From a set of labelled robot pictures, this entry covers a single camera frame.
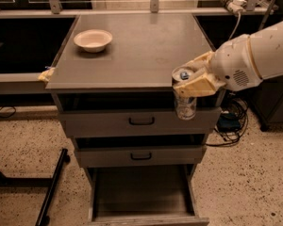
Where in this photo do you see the yellow tape piece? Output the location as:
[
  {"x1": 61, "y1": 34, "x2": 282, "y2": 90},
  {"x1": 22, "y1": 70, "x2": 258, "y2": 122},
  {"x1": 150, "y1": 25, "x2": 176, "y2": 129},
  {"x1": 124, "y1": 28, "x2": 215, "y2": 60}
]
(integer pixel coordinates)
[{"x1": 38, "y1": 68, "x2": 55, "y2": 83}]

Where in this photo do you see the grey top drawer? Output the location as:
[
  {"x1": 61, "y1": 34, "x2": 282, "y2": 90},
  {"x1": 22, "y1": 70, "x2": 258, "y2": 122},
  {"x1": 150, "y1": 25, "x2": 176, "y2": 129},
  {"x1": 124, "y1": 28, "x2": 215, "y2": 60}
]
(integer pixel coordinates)
[{"x1": 58, "y1": 107, "x2": 221, "y2": 137}]

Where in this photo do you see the grey open bottom drawer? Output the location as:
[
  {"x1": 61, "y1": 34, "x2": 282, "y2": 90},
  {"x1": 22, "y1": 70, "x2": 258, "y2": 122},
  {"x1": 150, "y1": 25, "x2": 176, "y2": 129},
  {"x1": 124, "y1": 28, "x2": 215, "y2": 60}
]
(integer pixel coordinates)
[{"x1": 89, "y1": 165, "x2": 209, "y2": 226}]

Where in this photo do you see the white power strip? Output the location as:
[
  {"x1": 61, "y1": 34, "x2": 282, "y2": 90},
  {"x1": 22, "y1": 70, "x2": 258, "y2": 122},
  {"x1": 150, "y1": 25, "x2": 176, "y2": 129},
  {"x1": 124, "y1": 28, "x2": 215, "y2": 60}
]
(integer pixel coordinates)
[{"x1": 219, "y1": 0, "x2": 245, "y2": 14}]

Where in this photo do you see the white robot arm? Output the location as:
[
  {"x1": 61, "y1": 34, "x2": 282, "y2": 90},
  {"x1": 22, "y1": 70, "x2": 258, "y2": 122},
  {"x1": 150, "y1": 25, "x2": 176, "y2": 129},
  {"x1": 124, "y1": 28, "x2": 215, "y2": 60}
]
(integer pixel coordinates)
[{"x1": 173, "y1": 21, "x2": 283, "y2": 98}]

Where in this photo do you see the black cable bundle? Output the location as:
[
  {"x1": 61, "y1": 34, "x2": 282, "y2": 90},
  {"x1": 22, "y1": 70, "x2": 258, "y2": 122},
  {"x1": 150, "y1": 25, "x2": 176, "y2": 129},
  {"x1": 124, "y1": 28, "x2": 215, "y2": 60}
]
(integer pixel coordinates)
[{"x1": 206, "y1": 92, "x2": 249, "y2": 148}]

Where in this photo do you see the black metal stand leg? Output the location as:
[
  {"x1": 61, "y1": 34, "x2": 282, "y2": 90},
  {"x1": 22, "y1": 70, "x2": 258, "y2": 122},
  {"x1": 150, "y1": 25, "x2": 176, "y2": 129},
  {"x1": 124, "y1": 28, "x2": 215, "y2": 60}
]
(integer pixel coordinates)
[{"x1": 35, "y1": 149, "x2": 70, "y2": 226}]

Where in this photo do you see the dark grey side cabinet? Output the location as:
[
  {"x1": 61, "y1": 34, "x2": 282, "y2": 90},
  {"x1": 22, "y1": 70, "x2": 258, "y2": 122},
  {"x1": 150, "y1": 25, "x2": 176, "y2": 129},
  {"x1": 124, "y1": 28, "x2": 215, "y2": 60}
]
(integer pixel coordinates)
[{"x1": 248, "y1": 0, "x2": 283, "y2": 132}]

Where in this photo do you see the white power cable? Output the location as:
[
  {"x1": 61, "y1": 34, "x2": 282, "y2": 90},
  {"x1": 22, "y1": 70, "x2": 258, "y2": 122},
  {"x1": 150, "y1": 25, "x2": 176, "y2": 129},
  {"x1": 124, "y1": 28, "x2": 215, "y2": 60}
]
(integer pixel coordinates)
[{"x1": 227, "y1": 11, "x2": 242, "y2": 41}]

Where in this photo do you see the thin metal rod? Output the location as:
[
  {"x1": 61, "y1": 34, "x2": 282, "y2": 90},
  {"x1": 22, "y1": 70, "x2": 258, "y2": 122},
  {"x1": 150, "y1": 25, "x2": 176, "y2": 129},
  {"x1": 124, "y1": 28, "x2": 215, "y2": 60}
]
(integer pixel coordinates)
[{"x1": 258, "y1": 0, "x2": 276, "y2": 30}]

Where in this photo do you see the grey drawer cabinet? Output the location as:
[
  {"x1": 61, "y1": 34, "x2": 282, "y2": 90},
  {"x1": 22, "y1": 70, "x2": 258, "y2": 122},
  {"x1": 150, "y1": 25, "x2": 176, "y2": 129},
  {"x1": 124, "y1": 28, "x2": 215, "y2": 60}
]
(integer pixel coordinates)
[{"x1": 45, "y1": 13, "x2": 233, "y2": 226}]

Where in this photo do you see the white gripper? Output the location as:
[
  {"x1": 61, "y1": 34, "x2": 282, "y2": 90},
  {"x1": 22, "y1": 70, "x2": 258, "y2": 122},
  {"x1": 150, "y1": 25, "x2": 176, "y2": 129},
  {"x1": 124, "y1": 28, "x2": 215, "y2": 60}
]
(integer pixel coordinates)
[{"x1": 173, "y1": 35, "x2": 262, "y2": 97}]

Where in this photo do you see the grey metal rail frame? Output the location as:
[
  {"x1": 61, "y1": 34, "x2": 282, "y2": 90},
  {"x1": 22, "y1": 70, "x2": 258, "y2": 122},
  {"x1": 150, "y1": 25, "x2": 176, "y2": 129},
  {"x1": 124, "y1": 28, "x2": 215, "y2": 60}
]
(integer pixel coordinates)
[{"x1": 0, "y1": 0, "x2": 279, "y2": 96}]

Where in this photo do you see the grey middle drawer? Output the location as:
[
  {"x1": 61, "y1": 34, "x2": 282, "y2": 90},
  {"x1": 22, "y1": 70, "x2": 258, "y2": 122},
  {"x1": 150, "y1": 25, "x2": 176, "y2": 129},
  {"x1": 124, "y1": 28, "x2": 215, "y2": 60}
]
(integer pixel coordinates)
[{"x1": 75, "y1": 145, "x2": 206, "y2": 168}]

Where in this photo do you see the white bowl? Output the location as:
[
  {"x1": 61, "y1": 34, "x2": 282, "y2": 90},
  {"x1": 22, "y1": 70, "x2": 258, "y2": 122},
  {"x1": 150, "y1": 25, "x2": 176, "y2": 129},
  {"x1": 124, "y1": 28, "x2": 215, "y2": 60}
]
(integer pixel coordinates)
[{"x1": 74, "y1": 29, "x2": 113, "y2": 53}]

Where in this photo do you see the black floor cable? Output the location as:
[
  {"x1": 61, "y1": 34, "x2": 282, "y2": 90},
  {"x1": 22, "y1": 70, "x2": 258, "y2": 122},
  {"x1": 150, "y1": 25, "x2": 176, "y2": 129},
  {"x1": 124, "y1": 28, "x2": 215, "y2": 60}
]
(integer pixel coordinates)
[{"x1": 0, "y1": 105, "x2": 17, "y2": 119}]

